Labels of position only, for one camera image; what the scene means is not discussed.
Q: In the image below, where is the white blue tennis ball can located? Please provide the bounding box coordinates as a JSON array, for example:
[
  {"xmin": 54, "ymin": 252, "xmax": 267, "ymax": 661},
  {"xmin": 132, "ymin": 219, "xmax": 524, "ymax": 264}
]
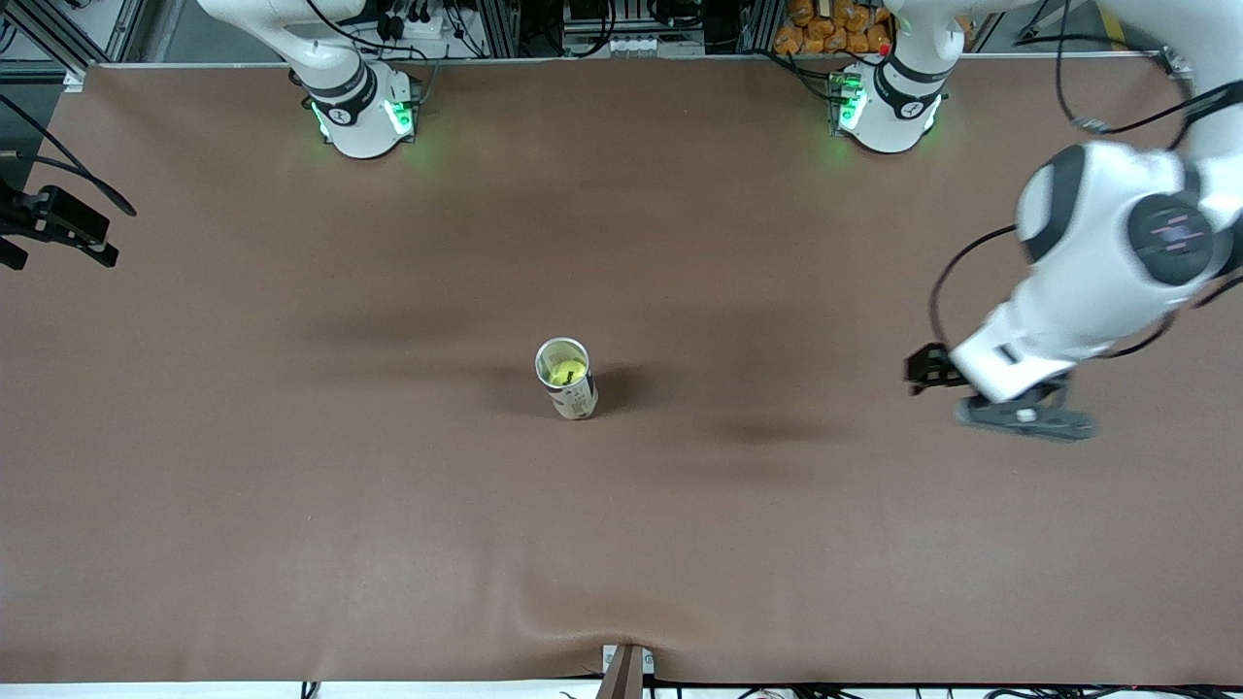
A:
[{"xmin": 534, "ymin": 337, "xmax": 599, "ymax": 421}]

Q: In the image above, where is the smooth table cover mat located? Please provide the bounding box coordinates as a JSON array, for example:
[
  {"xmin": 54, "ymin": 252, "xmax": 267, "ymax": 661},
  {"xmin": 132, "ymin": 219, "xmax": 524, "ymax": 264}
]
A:
[{"xmin": 0, "ymin": 55, "xmax": 1243, "ymax": 685}]

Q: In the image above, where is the orange mesh bag pile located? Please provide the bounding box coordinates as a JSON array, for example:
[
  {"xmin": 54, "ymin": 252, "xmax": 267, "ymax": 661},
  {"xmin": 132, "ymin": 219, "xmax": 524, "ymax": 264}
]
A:
[{"xmin": 774, "ymin": 0, "xmax": 894, "ymax": 56}]

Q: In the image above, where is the white power strip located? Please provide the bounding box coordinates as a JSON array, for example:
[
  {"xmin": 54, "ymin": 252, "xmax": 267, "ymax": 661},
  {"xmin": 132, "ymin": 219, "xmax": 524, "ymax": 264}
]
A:
[{"xmin": 374, "ymin": 8, "xmax": 467, "ymax": 45}]

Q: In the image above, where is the black electronics box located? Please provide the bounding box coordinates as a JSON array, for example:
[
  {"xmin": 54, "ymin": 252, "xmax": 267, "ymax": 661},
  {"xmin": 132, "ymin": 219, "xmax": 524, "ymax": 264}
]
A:
[{"xmin": 563, "ymin": 0, "xmax": 681, "ymax": 35}]

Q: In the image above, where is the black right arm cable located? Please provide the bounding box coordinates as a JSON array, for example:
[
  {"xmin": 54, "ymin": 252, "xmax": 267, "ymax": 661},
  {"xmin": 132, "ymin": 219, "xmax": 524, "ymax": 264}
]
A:
[{"xmin": 0, "ymin": 95, "xmax": 137, "ymax": 216}]

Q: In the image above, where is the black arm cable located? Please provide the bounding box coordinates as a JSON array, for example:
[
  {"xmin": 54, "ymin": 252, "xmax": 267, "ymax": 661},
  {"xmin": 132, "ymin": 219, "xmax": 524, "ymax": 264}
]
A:
[
  {"xmin": 0, "ymin": 95, "xmax": 137, "ymax": 216},
  {"xmin": 927, "ymin": 0, "xmax": 1243, "ymax": 360}
]

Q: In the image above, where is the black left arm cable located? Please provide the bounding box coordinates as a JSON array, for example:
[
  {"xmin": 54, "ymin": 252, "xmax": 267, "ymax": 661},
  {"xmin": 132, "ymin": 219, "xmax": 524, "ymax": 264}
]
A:
[{"xmin": 927, "ymin": 0, "xmax": 1243, "ymax": 360}]

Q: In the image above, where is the aluminium frame upright profile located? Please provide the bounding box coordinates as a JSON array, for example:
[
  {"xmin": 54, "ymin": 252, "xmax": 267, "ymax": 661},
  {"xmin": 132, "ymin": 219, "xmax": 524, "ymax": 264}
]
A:
[
  {"xmin": 743, "ymin": 0, "xmax": 783, "ymax": 54},
  {"xmin": 481, "ymin": 0, "xmax": 521, "ymax": 57}
]

